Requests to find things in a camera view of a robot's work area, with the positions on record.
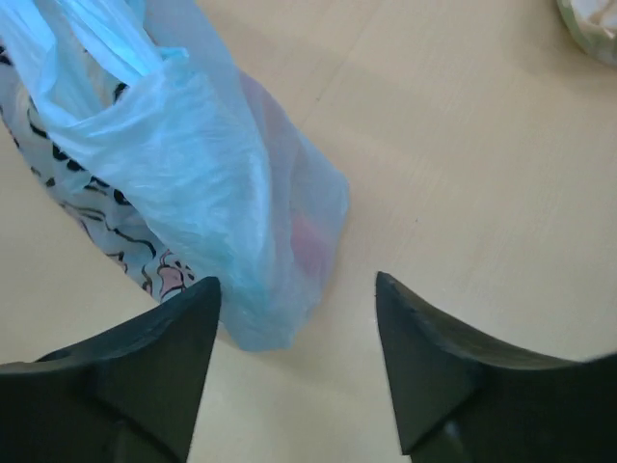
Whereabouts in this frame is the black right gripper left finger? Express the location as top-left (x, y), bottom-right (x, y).
top-left (1, 277), bottom-right (221, 462)

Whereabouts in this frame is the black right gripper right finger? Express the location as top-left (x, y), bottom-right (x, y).
top-left (375, 272), bottom-right (616, 462)

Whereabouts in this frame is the blue printed plastic bag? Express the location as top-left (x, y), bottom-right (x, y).
top-left (1, 1), bottom-right (349, 352)

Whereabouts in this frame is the orange knotted plastic bag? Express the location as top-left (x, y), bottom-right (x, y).
top-left (556, 0), bottom-right (616, 67)

